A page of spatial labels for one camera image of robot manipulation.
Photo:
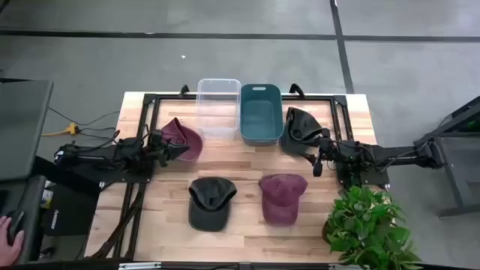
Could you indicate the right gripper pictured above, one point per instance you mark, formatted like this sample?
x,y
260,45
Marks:
x,y
329,150

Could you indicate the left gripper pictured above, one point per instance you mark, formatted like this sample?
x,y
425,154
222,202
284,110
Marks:
x,y
157,152

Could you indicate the maroon baseball cap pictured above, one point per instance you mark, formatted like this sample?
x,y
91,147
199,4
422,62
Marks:
x,y
281,198
189,137

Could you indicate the black baseball cap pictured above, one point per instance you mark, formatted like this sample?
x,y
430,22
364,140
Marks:
x,y
210,210
300,127

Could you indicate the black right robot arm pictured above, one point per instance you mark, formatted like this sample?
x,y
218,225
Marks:
x,y
393,153

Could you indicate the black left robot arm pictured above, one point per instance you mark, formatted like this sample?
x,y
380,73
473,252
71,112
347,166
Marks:
x,y
93,155

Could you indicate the clear plastic bin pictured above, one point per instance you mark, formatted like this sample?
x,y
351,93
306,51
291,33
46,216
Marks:
x,y
218,108

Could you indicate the teal plastic bin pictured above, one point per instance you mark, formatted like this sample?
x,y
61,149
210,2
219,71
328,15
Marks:
x,y
261,116

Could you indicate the green potted plant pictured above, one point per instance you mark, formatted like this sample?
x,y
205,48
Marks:
x,y
360,225

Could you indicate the yellow power plug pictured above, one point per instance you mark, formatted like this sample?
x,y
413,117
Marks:
x,y
69,129

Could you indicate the black Husky bag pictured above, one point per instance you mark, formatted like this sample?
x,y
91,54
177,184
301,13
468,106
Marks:
x,y
71,213

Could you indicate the small yellow white package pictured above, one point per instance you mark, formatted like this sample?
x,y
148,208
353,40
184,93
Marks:
x,y
46,198

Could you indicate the black metal stand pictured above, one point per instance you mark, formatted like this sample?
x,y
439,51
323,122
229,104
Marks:
x,y
457,165

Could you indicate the dark desk top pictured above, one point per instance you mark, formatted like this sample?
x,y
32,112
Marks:
x,y
33,210

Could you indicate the gray desk panel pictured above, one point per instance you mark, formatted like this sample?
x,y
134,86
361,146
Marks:
x,y
22,127

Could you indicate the black computer mouse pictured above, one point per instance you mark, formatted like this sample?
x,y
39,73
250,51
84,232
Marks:
x,y
15,225

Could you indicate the person's hand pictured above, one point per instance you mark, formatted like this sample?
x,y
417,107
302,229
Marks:
x,y
9,247

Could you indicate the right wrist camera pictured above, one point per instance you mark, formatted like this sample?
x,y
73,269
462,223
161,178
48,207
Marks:
x,y
325,133

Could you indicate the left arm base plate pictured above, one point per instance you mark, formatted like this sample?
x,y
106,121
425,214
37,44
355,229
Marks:
x,y
112,179

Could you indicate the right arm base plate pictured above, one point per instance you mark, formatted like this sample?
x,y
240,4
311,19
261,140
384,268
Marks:
x,y
378,180

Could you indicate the silver metal bracket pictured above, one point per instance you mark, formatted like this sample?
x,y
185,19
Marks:
x,y
138,266
343,267

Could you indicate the black table edge rail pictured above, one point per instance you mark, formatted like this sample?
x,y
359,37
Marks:
x,y
240,266

